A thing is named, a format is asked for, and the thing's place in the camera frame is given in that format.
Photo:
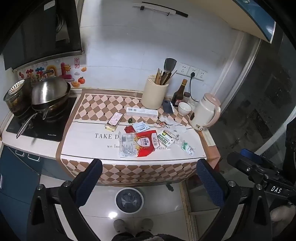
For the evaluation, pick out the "beige utensil holder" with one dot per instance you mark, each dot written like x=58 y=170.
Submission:
x=153 y=97

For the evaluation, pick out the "red sugar bag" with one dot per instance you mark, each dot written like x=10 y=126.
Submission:
x=148 y=141

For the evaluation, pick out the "glass pot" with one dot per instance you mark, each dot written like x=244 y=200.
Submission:
x=17 y=104

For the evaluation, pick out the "blue white sachet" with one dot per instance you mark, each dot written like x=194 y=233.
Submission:
x=141 y=127

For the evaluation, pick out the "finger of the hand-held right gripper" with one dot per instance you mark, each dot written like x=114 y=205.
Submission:
x=238 y=161
x=248 y=153

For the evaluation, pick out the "metal pot with lid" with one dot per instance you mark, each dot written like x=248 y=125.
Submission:
x=49 y=89

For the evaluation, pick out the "dark sauce bottle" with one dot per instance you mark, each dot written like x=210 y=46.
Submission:
x=179 y=95

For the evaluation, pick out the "checkered table mat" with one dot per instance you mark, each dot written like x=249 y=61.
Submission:
x=92 y=143

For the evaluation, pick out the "crumpled white tissue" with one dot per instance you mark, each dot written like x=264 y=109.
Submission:
x=180 y=128

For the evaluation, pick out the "small glass jar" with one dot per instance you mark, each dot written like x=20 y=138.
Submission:
x=186 y=96

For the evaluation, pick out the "person's dark pants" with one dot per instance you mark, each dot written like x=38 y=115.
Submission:
x=131 y=236

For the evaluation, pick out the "bundle of wooden chopsticks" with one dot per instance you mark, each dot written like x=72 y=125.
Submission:
x=159 y=76

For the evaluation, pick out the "black range hood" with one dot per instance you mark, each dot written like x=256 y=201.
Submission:
x=41 y=34

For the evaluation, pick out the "cream wall cabinet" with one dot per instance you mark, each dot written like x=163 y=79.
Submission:
x=254 y=25

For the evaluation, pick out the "blue flat object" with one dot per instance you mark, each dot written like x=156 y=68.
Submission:
x=13 y=185

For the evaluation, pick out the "small green white wrapper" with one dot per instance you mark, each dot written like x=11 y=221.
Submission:
x=187 y=147

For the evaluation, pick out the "green white packet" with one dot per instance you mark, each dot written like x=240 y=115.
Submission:
x=166 y=138

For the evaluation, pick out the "sliding glass door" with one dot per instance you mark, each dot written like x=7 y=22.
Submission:
x=254 y=104

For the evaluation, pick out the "long white box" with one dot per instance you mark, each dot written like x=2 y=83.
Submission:
x=141 y=112

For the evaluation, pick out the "dark blue notebook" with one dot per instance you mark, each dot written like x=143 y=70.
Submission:
x=167 y=107

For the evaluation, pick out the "person's right hand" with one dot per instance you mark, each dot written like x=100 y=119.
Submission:
x=281 y=216

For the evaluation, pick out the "clear plastic wrapper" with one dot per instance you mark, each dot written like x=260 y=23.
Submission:
x=166 y=119

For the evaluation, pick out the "colourful wall stickers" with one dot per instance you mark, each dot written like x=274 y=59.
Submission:
x=79 y=80

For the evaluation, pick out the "round grey waste bin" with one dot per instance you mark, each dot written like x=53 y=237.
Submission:
x=129 y=200

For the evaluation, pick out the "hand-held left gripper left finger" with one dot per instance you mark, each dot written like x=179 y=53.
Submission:
x=89 y=183

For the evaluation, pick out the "white pink electric kettle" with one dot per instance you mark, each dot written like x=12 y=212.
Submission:
x=203 y=113

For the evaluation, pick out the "black induction cooktop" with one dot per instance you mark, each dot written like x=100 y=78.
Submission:
x=46 y=132

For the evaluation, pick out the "pink packet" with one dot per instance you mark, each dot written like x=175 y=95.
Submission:
x=114 y=121

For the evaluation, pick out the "white bowl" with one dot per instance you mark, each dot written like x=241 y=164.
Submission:
x=184 y=108

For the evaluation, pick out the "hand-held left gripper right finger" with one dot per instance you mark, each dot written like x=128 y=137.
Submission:
x=210 y=183

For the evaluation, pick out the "wall knife rack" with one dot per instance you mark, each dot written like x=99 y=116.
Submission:
x=161 y=8

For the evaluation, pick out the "grey slipper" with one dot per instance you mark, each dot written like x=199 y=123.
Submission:
x=120 y=226

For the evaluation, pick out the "grey spatula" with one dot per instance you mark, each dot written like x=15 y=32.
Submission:
x=170 y=63

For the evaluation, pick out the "white wall socket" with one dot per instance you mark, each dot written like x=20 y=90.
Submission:
x=193 y=70
x=201 y=74
x=183 y=68

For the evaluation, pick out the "striped bowl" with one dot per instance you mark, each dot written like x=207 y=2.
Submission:
x=16 y=89

